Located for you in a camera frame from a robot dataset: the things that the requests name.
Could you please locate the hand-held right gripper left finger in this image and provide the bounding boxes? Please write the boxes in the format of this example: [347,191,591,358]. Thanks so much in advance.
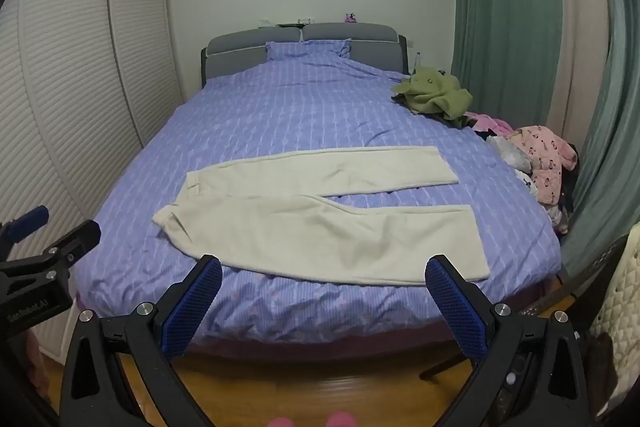
[59,254,223,427]

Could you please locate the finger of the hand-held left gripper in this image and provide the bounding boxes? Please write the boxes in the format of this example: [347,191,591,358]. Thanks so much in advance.
[44,220,102,265]
[0,205,50,249]

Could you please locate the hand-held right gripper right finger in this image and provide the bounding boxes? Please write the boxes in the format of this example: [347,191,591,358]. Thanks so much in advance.
[424,254,591,427]

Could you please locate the cream pants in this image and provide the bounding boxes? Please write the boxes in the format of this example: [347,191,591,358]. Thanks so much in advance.
[152,146,491,287]

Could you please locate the white louvered wardrobe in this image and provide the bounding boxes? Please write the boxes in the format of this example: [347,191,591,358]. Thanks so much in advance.
[0,0,183,353]

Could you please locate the black white cloth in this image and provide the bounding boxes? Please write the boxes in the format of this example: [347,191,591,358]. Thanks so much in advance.
[515,169,542,202]

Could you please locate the white quilted cloth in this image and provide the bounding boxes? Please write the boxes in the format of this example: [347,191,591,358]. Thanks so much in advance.
[590,222,640,368]

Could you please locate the plain pink garment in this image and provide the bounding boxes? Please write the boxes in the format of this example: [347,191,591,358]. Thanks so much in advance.
[465,111,516,135]

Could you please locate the olive green garment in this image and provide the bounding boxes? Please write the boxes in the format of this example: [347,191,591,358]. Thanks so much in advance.
[391,67,474,128]

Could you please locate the bed with purple sheet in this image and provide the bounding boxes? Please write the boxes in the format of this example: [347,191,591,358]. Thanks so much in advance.
[75,38,563,350]

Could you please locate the purple striped pillow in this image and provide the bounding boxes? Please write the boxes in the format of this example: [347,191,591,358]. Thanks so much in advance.
[265,38,353,62]

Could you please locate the beige curtain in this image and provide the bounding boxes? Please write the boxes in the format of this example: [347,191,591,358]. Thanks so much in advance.
[547,0,613,148]

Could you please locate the grey upholstered bed frame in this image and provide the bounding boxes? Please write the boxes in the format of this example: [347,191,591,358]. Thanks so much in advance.
[201,23,566,363]

